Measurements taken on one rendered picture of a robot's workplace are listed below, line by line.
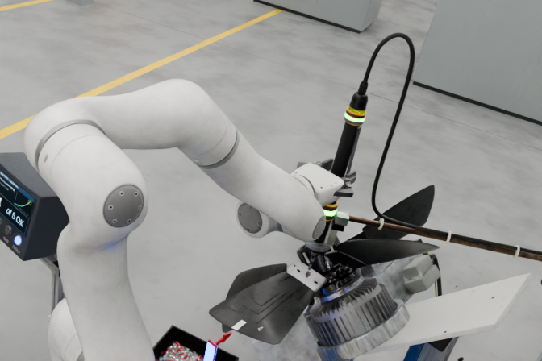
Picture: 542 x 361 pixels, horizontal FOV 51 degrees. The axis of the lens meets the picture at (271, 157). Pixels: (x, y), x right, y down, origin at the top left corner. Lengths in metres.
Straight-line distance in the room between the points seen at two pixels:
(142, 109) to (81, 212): 0.17
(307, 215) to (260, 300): 0.43
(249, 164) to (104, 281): 0.29
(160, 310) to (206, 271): 0.40
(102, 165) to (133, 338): 0.35
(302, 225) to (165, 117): 0.36
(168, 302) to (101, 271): 2.20
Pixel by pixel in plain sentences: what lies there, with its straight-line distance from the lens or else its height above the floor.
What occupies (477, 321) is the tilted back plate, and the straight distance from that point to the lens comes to 1.36.
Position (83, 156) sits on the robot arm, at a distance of 0.75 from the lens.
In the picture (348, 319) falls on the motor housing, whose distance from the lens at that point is 1.50.
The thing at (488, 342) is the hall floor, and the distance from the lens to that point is 3.52.
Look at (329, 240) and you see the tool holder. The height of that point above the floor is 1.32.
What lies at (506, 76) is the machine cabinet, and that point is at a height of 0.42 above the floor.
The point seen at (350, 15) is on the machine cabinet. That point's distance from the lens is 8.66.
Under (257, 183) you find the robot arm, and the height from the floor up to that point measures 1.62.
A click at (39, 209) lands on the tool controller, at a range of 1.55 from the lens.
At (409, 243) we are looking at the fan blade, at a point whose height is 1.43.
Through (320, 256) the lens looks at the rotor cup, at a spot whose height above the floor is 1.23.
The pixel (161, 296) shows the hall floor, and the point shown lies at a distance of 3.10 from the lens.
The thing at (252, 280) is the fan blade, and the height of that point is 1.01.
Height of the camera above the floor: 2.12
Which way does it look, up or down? 28 degrees down
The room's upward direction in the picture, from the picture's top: 13 degrees clockwise
